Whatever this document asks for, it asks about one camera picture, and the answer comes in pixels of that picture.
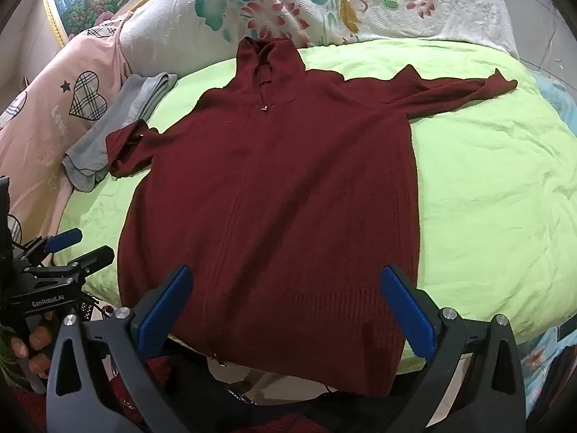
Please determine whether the light green bed sheet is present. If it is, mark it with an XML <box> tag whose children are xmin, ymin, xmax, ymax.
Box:
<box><xmin>57</xmin><ymin>40</ymin><xmax>576</xmax><ymax>339</ymax></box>

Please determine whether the person's left hand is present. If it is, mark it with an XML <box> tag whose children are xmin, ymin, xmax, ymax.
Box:
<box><xmin>10</xmin><ymin>325</ymin><xmax>52</xmax><ymax>378</ymax></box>

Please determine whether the folded grey garment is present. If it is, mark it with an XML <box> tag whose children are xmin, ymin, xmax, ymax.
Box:
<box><xmin>62</xmin><ymin>73</ymin><xmax>178</xmax><ymax>193</ymax></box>

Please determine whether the dark red knit hoodie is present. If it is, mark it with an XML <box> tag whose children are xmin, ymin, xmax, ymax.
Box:
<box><xmin>106</xmin><ymin>38</ymin><xmax>516</xmax><ymax>397</ymax></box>

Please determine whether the white floral quilt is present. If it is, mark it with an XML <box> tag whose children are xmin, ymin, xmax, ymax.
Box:
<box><xmin>119</xmin><ymin>0</ymin><xmax>517</xmax><ymax>76</ymax></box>

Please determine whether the pink heart-print duvet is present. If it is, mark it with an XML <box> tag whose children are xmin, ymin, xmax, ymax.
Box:
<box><xmin>1</xmin><ymin>18</ymin><xmax>130</xmax><ymax>241</ymax></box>

